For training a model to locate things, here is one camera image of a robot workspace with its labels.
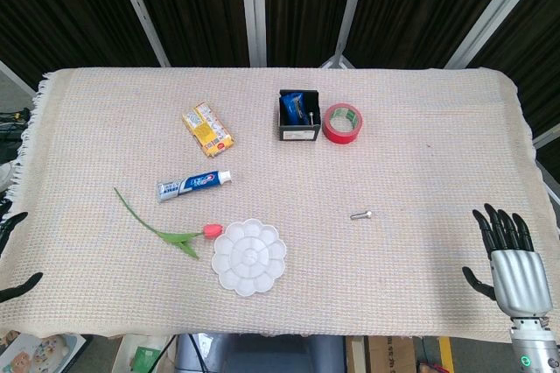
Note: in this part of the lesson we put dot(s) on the black open box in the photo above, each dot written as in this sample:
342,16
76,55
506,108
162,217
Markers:
298,115

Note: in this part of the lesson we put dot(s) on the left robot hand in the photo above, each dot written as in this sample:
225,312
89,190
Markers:
13,285

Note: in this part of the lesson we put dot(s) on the red tape roll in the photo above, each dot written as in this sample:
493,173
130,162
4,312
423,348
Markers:
342,124

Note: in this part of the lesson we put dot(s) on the artificial red tulip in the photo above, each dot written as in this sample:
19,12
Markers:
175,236

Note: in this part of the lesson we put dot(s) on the beige woven tablecloth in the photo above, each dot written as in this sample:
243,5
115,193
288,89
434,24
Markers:
271,202

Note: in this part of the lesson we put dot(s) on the toothpaste tube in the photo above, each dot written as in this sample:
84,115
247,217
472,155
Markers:
192,184

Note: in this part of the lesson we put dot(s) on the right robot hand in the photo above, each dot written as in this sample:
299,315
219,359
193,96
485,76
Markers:
518,270

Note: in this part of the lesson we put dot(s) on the white flower-shaped paint palette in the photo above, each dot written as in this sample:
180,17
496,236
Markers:
249,256

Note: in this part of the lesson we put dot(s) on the yellow snack box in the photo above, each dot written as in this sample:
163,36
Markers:
208,129

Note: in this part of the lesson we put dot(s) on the cardboard box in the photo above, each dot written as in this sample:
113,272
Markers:
385,354

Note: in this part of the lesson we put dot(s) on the green card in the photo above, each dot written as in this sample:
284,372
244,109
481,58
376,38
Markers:
146,357

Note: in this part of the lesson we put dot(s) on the blue packet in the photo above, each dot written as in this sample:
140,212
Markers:
294,107

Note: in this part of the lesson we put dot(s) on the illustrated paper box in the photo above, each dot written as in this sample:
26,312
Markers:
37,353

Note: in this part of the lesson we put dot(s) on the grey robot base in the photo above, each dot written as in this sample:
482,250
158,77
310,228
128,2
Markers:
258,353

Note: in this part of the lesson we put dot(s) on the metal screw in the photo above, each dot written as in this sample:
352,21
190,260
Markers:
361,215

